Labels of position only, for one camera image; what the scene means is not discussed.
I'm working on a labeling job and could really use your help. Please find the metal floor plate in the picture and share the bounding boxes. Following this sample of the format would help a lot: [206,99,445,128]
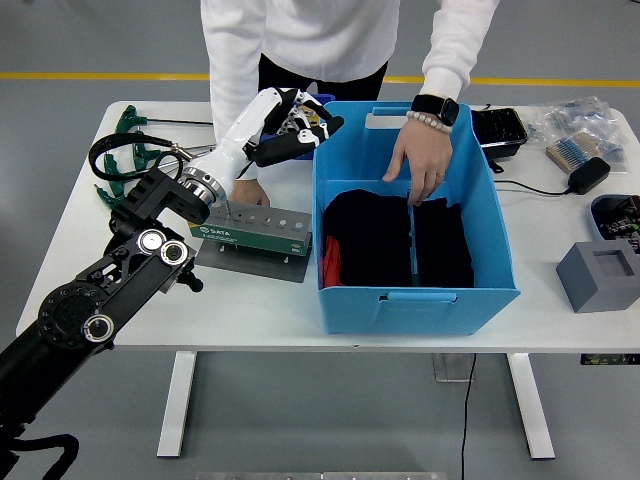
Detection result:
[432,352,475,384]

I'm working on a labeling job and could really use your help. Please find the person's right hand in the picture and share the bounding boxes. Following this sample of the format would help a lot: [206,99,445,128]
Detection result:
[230,177,271,209]

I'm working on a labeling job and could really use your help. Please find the grey green hex key stand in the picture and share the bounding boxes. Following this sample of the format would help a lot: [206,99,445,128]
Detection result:
[188,199,314,285]

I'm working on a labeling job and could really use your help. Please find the black power adapter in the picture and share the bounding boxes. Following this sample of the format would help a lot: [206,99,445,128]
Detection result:
[566,156,613,196]

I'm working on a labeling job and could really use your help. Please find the black cloth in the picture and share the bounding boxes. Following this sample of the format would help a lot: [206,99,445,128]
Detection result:
[322,188,475,289]

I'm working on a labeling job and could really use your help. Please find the person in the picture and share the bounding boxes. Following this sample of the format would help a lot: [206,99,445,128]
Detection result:
[199,0,501,209]

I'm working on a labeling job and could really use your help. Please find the black adapter cord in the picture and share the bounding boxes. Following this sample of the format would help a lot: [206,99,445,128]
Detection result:
[492,178,571,197]

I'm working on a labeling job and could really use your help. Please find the table control panel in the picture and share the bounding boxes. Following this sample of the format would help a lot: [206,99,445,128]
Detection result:
[579,353,640,366]

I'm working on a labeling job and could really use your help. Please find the grey foam block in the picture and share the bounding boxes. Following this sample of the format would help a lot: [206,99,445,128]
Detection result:
[555,241,640,315]

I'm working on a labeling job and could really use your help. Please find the black hanging cable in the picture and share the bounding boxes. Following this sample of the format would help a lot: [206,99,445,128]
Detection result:
[458,352,477,480]

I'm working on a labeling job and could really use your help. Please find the white bead bracelet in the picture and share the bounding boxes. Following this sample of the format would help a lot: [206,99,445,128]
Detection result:
[405,109,454,134]

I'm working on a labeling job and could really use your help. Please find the person's left hand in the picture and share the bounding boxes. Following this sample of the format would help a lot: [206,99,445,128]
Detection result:
[382,119,454,207]

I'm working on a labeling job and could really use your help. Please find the black plastic tray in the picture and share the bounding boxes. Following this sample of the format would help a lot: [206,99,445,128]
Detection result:
[471,107,530,174]

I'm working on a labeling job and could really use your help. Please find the white table leg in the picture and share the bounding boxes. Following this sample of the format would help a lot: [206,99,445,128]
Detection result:
[506,352,556,461]
[156,351,199,459]

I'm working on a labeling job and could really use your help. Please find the blue tray with parts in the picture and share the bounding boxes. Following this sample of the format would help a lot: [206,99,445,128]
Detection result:
[589,194,640,254]

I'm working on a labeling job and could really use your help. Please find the large green T-handle hex key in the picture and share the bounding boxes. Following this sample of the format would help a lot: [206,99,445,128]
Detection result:
[405,188,421,289]

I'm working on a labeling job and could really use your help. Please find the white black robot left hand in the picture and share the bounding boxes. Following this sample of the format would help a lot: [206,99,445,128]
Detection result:
[196,87,346,195]

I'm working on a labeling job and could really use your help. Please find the yellow floor tape line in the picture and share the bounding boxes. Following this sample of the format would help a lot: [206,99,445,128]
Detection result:
[0,71,640,89]

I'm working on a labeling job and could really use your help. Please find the clear bags of components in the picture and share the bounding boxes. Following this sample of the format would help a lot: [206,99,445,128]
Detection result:
[527,96,632,176]

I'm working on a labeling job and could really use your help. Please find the large light blue box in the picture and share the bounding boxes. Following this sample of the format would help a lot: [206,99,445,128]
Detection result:
[312,101,521,337]

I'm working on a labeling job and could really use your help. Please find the resistor strip bundle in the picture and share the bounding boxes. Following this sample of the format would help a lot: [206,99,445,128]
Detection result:
[545,132,602,175]

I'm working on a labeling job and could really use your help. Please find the red cloth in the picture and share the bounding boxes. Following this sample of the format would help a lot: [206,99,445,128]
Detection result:
[322,235,346,289]

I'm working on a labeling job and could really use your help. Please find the small dark blue bin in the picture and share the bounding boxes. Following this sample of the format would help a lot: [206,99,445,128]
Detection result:
[269,92,335,162]

